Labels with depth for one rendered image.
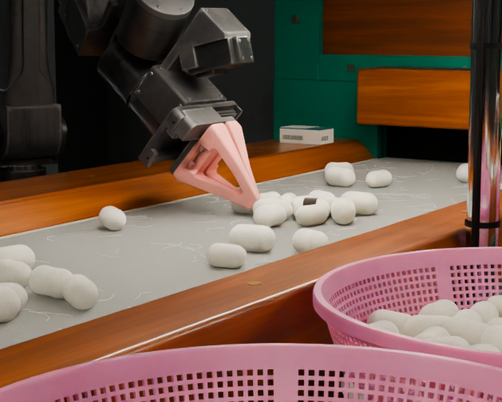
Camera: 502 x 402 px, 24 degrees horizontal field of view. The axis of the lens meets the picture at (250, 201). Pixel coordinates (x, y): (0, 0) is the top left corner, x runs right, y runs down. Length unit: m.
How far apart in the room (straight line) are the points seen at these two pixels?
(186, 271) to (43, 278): 0.12
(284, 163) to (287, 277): 0.66
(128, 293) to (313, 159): 0.67
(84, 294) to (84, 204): 0.36
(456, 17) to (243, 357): 1.00
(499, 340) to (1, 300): 0.29
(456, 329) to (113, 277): 0.26
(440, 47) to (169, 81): 0.52
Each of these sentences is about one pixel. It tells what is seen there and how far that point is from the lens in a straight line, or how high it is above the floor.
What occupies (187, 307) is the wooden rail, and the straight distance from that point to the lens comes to 0.63.
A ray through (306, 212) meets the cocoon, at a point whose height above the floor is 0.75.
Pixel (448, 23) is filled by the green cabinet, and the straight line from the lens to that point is 1.49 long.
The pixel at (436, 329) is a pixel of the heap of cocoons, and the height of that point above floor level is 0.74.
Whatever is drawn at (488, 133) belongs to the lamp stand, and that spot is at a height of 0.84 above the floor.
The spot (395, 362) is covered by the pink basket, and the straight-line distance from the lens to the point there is 0.53.
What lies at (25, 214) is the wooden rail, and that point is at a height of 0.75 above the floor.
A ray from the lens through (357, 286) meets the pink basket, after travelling 0.72.
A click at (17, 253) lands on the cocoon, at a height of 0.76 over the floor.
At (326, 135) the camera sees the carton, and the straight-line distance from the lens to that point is 1.47.
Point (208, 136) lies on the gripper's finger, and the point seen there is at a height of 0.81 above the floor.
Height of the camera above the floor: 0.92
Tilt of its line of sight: 9 degrees down
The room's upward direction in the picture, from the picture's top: straight up
